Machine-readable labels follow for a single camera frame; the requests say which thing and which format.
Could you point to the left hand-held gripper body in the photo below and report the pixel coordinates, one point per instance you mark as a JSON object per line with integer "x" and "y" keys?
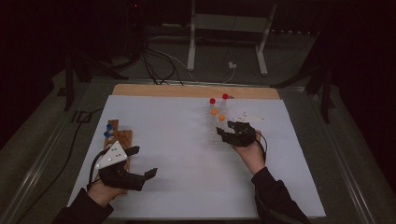
{"x": 113, "y": 155}

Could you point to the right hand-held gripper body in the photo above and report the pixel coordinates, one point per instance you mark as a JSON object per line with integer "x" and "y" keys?
{"x": 243, "y": 135}

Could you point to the clear plastic test tube rack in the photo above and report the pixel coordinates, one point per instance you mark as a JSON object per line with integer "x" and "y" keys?
{"x": 214, "y": 135}

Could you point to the orange capped test tube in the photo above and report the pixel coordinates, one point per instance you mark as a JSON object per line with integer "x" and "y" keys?
{"x": 222, "y": 117}
{"x": 214, "y": 111}

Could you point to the wooden test tube rack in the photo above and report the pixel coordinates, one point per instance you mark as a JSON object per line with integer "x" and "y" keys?
{"x": 123, "y": 138}

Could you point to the blue capped test tube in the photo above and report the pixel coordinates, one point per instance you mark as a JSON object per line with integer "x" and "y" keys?
{"x": 109, "y": 126}
{"x": 106, "y": 134}

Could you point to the red capped test tube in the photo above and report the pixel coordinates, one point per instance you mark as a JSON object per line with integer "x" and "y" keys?
{"x": 212, "y": 100}
{"x": 225, "y": 96}

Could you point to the person's right hand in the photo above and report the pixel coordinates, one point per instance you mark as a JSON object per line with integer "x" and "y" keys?
{"x": 250, "y": 157}

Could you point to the person's left hand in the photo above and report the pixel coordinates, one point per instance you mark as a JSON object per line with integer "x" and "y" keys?
{"x": 102, "y": 194}

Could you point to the white table mat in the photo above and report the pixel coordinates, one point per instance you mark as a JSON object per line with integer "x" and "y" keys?
{"x": 177, "y": 161}

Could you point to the white plug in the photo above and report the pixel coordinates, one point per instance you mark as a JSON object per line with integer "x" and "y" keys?
{"x": 232, "y": 65}

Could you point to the black tripod stand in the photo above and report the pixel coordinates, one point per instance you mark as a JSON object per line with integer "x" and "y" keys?
{"x": 325, "y": 93}

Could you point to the white metal stand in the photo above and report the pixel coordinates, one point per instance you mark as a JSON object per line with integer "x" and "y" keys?
{"x": 193, "y": 37}

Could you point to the black floor bracket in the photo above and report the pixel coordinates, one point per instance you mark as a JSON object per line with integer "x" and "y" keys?
{"x": 81, "y": 116}

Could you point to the metal floor rail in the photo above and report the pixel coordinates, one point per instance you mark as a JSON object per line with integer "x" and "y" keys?
{"x": 345, "y": 161}
{"x": 34, "y": 174}

